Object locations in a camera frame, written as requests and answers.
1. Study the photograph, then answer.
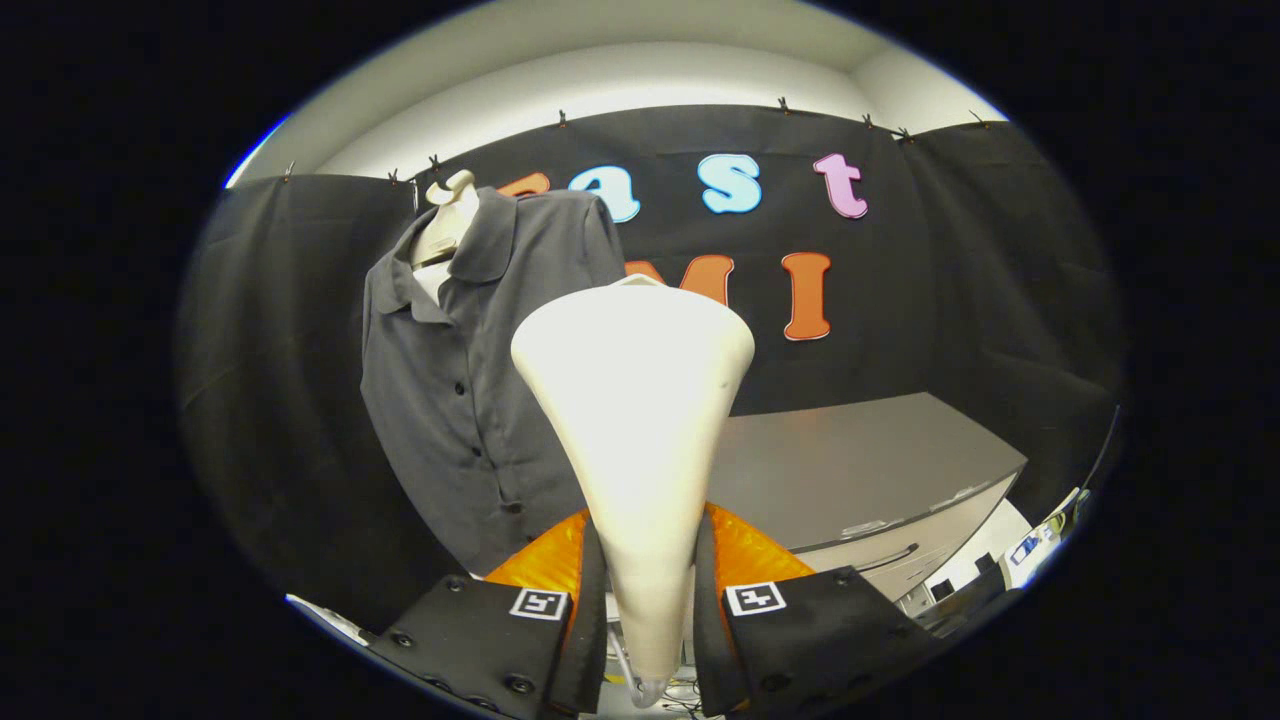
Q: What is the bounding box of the grey button-up shirt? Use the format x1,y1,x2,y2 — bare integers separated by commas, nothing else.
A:
360,187,629,579

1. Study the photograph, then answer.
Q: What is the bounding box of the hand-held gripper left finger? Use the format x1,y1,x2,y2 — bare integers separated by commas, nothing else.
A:
365,508,608,715

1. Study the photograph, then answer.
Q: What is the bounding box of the white garment steamer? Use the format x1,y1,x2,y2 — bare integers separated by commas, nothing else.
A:
510,275,757,706

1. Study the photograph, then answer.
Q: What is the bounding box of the cream clothes hanger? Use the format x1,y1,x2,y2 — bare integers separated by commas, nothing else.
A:
410,169,481,306

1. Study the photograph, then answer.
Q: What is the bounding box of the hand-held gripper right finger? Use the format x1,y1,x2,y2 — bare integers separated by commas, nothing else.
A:
692,502,916,717

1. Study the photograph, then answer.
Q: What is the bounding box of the grey drawer cabinet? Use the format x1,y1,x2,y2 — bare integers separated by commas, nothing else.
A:
690,392,1029,611

